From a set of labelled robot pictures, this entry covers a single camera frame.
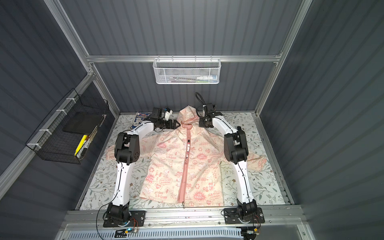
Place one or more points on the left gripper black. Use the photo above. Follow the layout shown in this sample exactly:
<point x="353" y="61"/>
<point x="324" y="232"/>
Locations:
<point x="169" y="123"/>

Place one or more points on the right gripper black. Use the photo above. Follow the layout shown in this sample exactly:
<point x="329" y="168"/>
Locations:
<point x="205" y="120"/>

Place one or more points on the pink patterned hooded jacket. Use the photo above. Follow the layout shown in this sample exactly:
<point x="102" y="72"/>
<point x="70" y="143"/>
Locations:
<point x="185" y="163"/>

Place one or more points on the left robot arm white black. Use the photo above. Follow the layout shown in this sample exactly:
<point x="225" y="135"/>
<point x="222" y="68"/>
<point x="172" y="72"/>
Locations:
<point x="126" y="152"/>

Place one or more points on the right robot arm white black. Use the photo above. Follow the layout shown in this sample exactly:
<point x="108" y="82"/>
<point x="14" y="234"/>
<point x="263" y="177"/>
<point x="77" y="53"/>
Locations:
<point x="236" y="153"/>

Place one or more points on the blue sticker book pack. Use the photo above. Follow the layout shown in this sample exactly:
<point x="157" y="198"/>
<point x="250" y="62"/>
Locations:
<point x="139" y="118"/>

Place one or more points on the white tube in mesh basket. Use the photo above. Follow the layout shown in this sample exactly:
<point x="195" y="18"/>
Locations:
<point x="211" y="79"/>

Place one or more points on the black notebook in basket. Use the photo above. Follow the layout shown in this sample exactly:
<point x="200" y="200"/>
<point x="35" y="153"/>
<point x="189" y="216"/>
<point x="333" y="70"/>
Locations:
<point x="83" y="123"/>

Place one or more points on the yellow highlighter marker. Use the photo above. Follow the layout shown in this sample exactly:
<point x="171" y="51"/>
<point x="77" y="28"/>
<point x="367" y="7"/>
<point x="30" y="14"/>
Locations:
<point x="81" y="143"/>

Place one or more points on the floral table mat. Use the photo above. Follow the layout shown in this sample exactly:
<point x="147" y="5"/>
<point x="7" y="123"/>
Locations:
<point x="264" y="185"/>

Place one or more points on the white wire mesh basket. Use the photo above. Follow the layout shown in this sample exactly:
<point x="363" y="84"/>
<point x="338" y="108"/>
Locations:
<point x="173" y="72"/>

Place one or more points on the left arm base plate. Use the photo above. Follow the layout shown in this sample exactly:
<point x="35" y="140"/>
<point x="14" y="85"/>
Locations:
<point x="131" y="219"/>

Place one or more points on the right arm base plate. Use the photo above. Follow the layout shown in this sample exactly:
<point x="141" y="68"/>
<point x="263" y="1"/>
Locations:
<point x="232" y="216"/>

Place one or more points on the black wire wall basket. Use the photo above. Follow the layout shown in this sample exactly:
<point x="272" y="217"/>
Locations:
<point x="67" y="135"/>

